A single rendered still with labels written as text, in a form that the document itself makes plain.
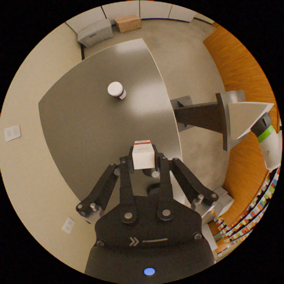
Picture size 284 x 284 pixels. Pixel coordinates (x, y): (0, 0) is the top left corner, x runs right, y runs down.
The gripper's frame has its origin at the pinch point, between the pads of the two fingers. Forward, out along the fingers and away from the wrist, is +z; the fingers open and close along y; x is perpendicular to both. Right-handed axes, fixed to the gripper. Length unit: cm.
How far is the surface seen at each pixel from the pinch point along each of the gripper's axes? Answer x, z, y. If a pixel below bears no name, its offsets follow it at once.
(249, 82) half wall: 69, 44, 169
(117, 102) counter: 14.5, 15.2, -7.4
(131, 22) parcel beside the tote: 188, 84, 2
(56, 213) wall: -34, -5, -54
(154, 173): -10.7, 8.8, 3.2
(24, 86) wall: 46, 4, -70
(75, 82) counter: 28.3, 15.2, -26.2
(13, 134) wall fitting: 15, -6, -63
